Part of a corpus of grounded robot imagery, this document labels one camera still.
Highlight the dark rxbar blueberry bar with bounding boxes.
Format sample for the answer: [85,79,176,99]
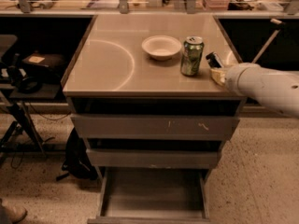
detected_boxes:
[206,52,223,68]

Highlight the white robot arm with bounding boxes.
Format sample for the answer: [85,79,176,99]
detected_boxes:
[210,63,299,119]

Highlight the grey drawer cabinet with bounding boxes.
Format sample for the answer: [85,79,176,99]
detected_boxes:
[60,13,255,224]

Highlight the grey top drawer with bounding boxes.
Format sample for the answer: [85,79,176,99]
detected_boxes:
[71,114,239,141]

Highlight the grey middle drawer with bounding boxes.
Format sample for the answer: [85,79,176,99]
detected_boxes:
[87,149,219,169]

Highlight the grey open bottom drawer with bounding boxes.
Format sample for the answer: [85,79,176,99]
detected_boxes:
[87,168,213,224]

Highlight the green soda can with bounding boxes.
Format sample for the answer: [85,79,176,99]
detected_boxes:
[180,36,204,77]

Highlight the white stick with tip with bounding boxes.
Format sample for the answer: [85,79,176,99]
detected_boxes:
[252,19,284,63]

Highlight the white paper bowl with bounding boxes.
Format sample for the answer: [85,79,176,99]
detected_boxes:
[141,35,181,61]

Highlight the black backpack on floor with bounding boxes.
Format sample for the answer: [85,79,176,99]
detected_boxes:
[56,129,98,181]

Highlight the black box with label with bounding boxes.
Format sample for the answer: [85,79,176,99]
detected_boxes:
[21,53,66,76]

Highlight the black headphones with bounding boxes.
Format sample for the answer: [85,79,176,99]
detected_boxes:
[7,53,42,94]

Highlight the black desk stand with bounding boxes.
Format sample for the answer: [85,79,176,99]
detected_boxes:
[0,92,48,158]

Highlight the tan shoe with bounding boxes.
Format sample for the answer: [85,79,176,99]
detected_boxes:
[0,199,27,224]

